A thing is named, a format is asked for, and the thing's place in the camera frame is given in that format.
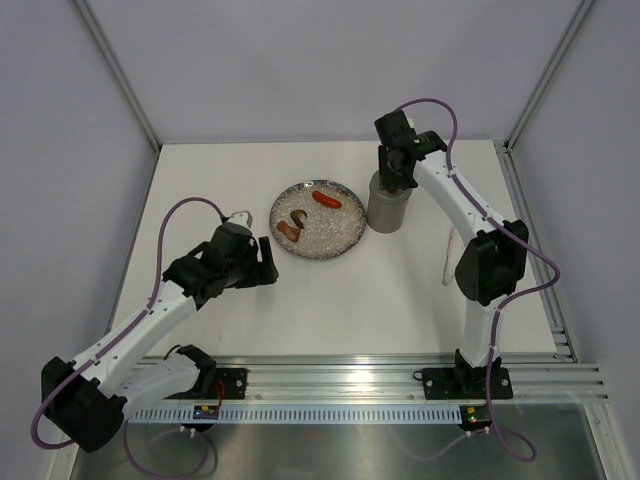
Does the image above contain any grey round lid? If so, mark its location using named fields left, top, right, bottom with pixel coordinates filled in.
left=368, top=170, right=413, bottom=205

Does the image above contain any grey cylindrical container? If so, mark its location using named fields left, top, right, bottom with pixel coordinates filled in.
left=367, top=201, right=409, bottom=234

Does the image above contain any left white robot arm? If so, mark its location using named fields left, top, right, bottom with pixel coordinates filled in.
left=41, top=221, right=278, bottom=453

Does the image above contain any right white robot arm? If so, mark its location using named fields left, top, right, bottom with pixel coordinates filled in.
left=378, top=145, right=529, bottom=399

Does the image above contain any brown meat piece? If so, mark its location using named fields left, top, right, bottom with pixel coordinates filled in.
left=276, top=221, right=302, bottom=243

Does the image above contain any brown mushroom piece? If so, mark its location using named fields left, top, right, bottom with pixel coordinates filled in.
left=290, top=209, right=308, bottom=229

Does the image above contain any red sausage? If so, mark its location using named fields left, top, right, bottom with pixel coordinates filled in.
left=312, top=190, right=342, bottom=209

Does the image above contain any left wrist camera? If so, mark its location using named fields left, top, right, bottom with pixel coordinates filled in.
left=225, top=210, right=253, bottom=230

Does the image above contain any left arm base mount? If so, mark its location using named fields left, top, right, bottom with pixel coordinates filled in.
left=164, top=345, right=249, bottom=400

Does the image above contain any white slotted cable duct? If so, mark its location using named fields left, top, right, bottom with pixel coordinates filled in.
left=130, top=403, right=462, bottom=425

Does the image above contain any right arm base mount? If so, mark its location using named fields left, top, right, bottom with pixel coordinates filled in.
left=412, top=367, right=514, bottom=400

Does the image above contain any aluminium mounting rail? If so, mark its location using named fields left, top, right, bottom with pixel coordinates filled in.
left=119, top=353, right=611, bottom=404

